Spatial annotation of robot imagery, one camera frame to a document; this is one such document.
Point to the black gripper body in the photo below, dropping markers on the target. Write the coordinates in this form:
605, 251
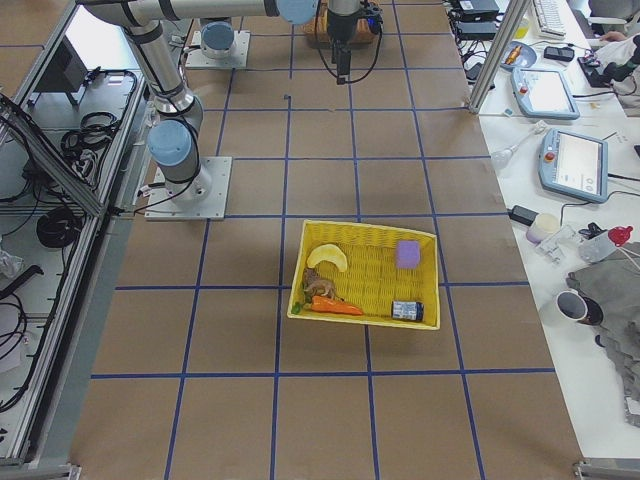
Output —
339, 27

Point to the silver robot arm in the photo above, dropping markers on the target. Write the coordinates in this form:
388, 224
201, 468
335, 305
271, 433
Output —
217, 37
141, 24

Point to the blue plate with food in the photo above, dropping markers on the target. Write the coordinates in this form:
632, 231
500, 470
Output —
518, 54

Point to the far teach pendant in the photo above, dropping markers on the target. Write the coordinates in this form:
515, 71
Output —
543, 94

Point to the teach pendant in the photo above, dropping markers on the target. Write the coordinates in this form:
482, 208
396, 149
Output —
574, 165
543, 94

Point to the white keyboard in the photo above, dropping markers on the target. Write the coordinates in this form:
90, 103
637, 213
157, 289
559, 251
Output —
548, 19

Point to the yellow toy banana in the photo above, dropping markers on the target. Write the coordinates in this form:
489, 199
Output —
328, 253

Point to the purple sponge block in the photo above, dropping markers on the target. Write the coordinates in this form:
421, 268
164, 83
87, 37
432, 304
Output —
408, 254

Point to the yellow plastic basket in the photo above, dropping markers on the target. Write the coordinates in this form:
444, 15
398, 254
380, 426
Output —
372, 281

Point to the black power adapter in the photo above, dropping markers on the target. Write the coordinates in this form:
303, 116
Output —
522, 215

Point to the brown toy animal figure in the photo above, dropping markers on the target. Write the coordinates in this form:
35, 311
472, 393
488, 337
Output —
315, 285

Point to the near teach pendant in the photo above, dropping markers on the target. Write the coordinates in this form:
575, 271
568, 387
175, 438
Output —
574, 165

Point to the orange toy carrot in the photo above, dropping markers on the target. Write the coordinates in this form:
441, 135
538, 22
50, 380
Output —
324, 304

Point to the black monitor on cart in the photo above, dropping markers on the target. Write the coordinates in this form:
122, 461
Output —
65, 74

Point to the white lavender jar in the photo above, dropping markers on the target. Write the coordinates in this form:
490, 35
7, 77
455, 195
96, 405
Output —
543, 226

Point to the clear plastic container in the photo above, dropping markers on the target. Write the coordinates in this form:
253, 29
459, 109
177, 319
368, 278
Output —
553, 247

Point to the white mug dark inside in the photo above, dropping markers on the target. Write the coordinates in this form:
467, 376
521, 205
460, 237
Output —
571, 305

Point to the grey folded cloth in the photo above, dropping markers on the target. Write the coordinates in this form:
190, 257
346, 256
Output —
613, 284

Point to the aluminium frame post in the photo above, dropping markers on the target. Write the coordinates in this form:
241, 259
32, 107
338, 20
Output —
514, 13

